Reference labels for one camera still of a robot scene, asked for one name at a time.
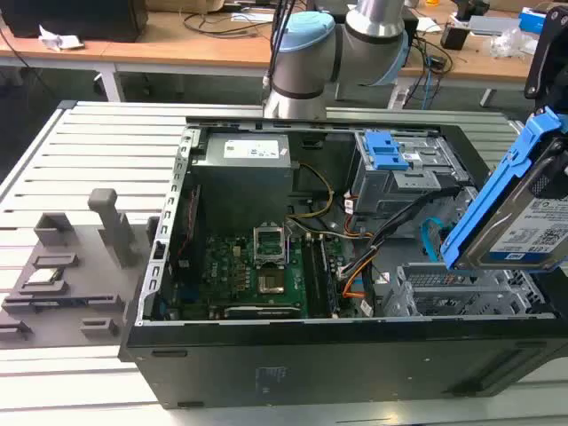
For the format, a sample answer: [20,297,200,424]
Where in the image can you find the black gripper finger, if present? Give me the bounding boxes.
[529,145,568,201]

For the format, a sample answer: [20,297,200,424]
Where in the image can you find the hard disk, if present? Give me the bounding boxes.
[440,106,568,272]

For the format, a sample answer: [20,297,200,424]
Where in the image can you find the metal disk bay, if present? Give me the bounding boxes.
[382,260,548,318]

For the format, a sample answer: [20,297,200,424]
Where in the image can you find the clear plastic bag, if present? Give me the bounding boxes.
[489,26,539,59]

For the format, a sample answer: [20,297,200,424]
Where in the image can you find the blue cardboard box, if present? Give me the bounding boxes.
[517,6,549,33]

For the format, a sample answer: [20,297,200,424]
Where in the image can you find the flat silver device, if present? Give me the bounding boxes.
[467,14,523,37]

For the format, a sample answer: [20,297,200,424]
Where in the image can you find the small black box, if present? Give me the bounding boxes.
[439,24,469,51]

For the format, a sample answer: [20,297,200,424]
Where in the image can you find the grey drive cage blue latch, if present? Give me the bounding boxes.
[353,130,469,216]

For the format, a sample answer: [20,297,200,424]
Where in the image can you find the black RAM slots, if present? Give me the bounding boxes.
[304,233,341,318]

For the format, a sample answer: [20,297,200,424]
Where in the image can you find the black open PC case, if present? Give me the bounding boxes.
[117,115,568,411]

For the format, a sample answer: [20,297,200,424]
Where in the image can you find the CPU socket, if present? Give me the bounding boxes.
[256,271,287,296]

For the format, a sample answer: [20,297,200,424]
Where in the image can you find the metal socket cover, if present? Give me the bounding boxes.
[251,225,288,269]

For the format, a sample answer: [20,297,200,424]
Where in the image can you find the grey power supply unit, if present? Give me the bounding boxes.
[189,132,295,223]

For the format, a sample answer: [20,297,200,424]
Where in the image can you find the green motherboard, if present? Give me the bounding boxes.
[175,221,351,320]

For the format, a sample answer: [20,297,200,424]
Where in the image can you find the wooden desk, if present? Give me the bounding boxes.
[0,9,568,103]

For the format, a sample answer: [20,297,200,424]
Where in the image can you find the grey parts rack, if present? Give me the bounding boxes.
[0,188,154,352]

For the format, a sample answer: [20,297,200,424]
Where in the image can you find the white crumpled paper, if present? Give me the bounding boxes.
[37,24,86,52]

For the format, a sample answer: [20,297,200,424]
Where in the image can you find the silver CPU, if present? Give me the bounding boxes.
[26,267,64,286]

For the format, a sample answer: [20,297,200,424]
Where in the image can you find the blue hanging cable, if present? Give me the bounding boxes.
[422,56,435,110]

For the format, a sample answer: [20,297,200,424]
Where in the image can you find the blue disk wire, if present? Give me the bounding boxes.
[418,217,446,264]

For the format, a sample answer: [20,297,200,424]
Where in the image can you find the black cable bundle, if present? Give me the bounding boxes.
[366,185,459,270]

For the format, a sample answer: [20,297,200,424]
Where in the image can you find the yellow power wires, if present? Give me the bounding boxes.
[285,162,336,219]

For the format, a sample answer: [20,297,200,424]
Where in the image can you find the orange wires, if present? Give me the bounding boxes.
[342,255,376,299]

